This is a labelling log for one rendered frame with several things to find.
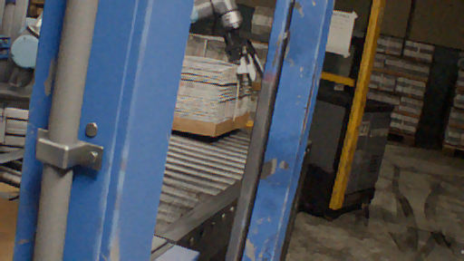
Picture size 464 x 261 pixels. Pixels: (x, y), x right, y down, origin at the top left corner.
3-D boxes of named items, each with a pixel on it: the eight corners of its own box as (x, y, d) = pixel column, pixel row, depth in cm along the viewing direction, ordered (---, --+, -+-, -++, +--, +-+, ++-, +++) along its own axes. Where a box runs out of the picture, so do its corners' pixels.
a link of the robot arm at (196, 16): (182, 24, 225) (211, 14, 226) (187, 26, 215) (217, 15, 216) (176, 4, 224) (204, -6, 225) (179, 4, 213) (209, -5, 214)
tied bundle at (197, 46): (172, 74, 341) (179, 33, 337) (207, 76, 363) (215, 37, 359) (225, 91, 317) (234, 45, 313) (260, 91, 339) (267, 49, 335)
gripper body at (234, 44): (236, 62, 223) (224, 32, 224) (257, 54, 220) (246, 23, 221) (229, 63, 216) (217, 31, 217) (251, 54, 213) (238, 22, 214)
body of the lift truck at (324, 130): (259, 188, 460) (281, 81, 447) (299, 180, 501) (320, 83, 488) (338, 218, 415) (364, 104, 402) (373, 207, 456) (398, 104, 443)
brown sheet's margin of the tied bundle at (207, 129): (155, 117, 228) (156, 105, 227) (230, 130, 218) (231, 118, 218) (135, 122, 213) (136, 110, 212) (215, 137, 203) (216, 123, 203)
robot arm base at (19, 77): (6, 91, 217) (10, 64, 215) (7, 84, 231) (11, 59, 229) (47, 97, 221) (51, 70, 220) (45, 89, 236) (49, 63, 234)
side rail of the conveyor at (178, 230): (294, 168, 244) (301, 138, 242) (307, 170, 242) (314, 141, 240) (144, 288, 119) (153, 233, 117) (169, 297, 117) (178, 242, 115)
